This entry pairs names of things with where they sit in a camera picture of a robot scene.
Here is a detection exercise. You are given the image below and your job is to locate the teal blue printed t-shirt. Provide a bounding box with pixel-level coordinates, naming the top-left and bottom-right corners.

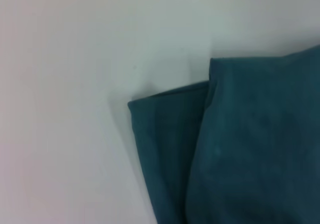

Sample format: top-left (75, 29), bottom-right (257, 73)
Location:
top-left (127, 44), bottom-right (320, 224)

